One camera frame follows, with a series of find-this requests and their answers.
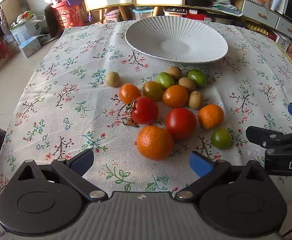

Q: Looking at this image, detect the green lime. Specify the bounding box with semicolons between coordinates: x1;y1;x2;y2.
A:
211;128;232;150
156;72;175;90
188;69;207;87

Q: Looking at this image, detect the small orange mandarin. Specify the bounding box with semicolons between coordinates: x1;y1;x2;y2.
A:
198;104;225;130

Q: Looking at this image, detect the round red tomato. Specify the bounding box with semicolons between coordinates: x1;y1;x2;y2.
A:
165;108;197;141

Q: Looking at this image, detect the large orange mandarin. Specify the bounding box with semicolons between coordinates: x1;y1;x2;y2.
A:
137;125;174;161

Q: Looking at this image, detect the brown kiwi front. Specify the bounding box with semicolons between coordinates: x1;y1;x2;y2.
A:
188;90;204;110

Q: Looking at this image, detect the orange tomato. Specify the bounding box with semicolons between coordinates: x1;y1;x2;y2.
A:
119;83;141;105
163;85;188;108

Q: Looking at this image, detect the red tomato with stem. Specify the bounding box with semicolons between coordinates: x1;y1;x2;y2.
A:
121;96;159;127

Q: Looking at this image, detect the lone brown kiwi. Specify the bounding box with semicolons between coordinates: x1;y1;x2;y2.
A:
106;72;121;87

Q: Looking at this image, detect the olive green-orange tomato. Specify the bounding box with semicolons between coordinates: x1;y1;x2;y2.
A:
142;81;163;101

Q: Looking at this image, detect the brown kiwi back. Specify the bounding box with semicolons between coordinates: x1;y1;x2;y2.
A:
166;66;183;81

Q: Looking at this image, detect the floral tablecloth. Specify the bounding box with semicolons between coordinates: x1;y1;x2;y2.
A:
0;16;292;239

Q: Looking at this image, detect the low white drawer bench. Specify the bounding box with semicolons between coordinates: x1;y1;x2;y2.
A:
232;0;292;39

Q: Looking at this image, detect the small blue tissue box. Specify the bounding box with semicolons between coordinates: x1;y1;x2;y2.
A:
18;34;47;59

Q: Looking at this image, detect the white ribbed plate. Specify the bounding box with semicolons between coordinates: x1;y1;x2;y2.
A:
125;16;228;64

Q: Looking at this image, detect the white cardboard box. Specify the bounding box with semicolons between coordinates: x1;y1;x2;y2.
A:
10;15;45;45

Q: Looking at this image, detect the red drum container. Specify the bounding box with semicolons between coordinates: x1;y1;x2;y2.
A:
51;0;84;30

